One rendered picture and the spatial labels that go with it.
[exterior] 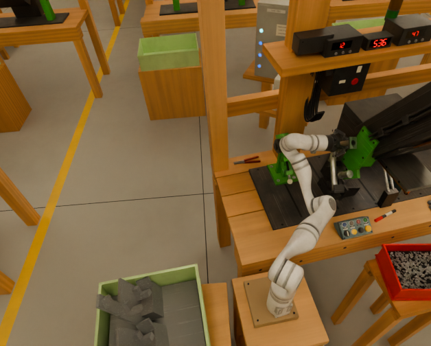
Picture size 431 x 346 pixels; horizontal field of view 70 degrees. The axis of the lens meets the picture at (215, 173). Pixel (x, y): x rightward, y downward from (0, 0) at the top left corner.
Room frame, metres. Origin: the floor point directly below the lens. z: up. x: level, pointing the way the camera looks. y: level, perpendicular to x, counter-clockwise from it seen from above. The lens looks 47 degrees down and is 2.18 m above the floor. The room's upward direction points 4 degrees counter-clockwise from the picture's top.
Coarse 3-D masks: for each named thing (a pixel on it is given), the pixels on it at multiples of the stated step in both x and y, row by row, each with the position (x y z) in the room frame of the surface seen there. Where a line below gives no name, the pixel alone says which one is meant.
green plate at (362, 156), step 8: (360, 136) 1.05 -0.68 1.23; (368, 136) 1.02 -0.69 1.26; (360, 144) 1.02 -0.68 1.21; (368, 144) 0.99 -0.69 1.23; (376, 144) 0.96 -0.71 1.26; (352, 152) 1.03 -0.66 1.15; (360, 152) 0.99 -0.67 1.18; (368, 152) 0.96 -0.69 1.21; (344, 160) 1.04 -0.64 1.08; (352, 160) 1.01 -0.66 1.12; (360, 160) 0.97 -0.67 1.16; (368, 160) 0.97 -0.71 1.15; (352, 168) 0.98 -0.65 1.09
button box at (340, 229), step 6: (360, 216) 0.82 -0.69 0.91; (366, 216) 0.79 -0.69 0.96; (336, 222) 0.78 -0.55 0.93; (342, 222) 0.77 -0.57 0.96; (348, 222) 0.77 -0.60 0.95; (354, 222) 0.77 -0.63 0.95; (360, 222) 0.77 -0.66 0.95; (366, 222) 0.77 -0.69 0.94; (336, 228) 0.77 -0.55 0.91; (342, 228) 0.75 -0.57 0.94; (348, 228) 0.75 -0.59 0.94; (354, 228) 0.75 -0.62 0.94; (342, 234) 0.72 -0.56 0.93; (360, 234) 0.72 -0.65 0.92; (366, 234) 0.73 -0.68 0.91
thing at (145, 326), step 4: (144, 320) 0.40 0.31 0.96; (148, 320) 0.40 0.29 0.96; (140, 324) 0.39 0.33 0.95; (144, 324) 0.39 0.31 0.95; (148, 324) 0.39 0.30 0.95; (152, 324) 0.39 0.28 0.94; (140, 328) 0.38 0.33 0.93; (144, 328) 0.38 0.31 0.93; (148, 328) 0.38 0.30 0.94; (152, 328) 0.38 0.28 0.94; (144, 332) 0.37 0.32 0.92; (148, 332) 0.37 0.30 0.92
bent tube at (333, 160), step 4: (348, 140) 1.06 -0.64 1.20; (352, 140) 1.06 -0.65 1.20; (356, 140) 1.05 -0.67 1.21; (340, 144) 1.08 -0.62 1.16; (344, 144) 1.06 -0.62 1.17; (348, 144) 1.04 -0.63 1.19; (352, 144) 1.05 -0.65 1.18; (356, 144) 1.03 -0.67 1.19; (352, 148) 1.02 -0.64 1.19; (356, 148) 1.02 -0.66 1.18; (332, 160) 1.07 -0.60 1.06; (332, 164) 1.06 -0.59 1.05; (332, 168) 1.04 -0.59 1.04; (332, 172) 1.02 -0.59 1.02; (336, 172) 1.02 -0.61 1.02; (332, 176) 1.01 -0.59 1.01; (336, 176) 1.01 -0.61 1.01; (332, 180) 1.00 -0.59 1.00; (336, 180) 0.99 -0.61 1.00; (332, 184) 0.98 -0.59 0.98; (336, 184) 0.98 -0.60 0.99; (332, 188) 0.97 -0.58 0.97
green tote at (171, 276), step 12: (192, 264) 0.61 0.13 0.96; (132, 276) 0.58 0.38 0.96; (144, 276) 0.58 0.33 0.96; (156, 276) 0.58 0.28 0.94; (168, 276) 0.59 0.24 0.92; (180, 276) 0.60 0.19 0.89; (192, 276) 0.60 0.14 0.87; (108, 288) 0.56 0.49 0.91; (204, 312) 0.41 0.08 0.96; (96, 324) 0.40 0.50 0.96; (108, 324) 0.43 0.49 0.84; (204, 324) 0.37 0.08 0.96; (96, 336) 0.36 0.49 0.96; (108, 336) 0.39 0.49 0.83
